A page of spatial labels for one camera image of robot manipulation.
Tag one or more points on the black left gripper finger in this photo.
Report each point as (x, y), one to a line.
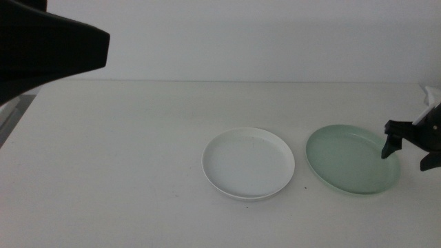
(41, 48)

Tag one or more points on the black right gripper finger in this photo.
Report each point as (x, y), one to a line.
(431, 162)
(392, 146)

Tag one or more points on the white shallow bowl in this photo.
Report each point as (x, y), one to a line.
(248, 162)

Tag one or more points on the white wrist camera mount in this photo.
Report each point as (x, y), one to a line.
(430, 100)

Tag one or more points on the pale green shallow bowl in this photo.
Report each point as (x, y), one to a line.
(348, 160)

